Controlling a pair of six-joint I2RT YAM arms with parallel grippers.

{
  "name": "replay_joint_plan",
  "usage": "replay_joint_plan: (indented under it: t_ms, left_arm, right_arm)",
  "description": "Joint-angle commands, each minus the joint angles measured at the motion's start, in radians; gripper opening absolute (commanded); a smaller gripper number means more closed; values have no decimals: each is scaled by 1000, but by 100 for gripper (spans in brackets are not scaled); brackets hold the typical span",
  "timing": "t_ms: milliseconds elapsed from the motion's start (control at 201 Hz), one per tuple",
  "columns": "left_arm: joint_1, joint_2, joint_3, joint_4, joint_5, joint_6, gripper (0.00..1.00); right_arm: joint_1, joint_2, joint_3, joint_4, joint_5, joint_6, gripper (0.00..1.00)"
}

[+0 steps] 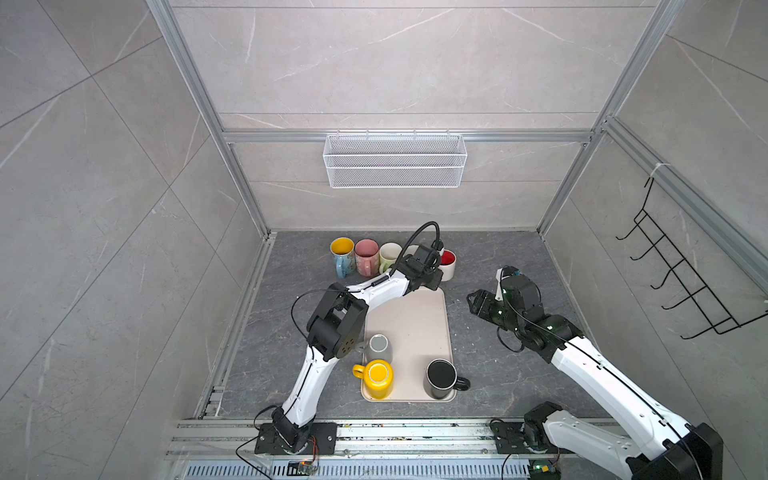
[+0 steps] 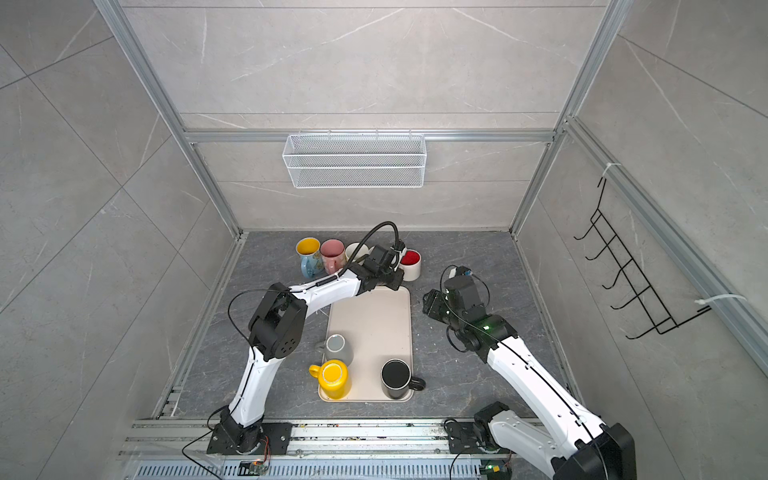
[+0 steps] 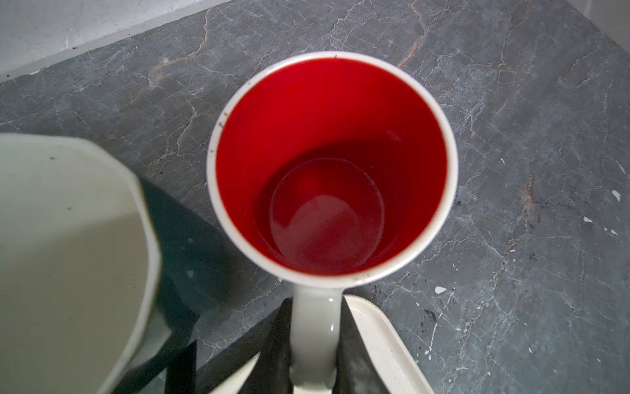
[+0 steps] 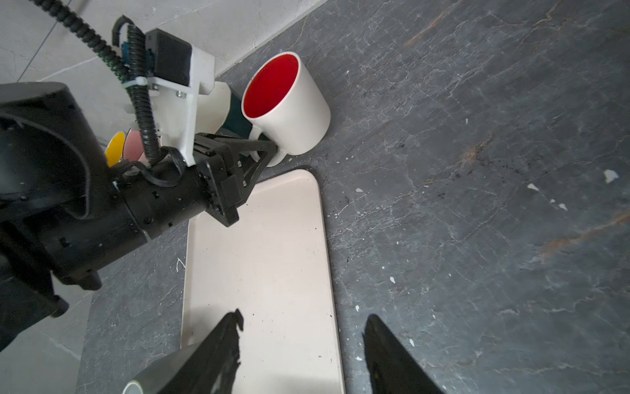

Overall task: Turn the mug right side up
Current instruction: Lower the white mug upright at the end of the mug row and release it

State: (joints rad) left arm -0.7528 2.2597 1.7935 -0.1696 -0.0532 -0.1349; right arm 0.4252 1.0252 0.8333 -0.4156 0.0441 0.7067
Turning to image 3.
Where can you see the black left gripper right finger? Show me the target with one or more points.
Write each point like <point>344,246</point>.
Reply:
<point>355,372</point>

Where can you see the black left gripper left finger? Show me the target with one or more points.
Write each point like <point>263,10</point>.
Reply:
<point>271,373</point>

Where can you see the white mug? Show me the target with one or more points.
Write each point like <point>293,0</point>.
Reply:
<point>330,170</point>

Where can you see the dark green mug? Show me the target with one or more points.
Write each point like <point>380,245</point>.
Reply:
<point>103,274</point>

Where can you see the beige plastic tray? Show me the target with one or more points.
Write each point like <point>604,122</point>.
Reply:
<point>389,355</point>

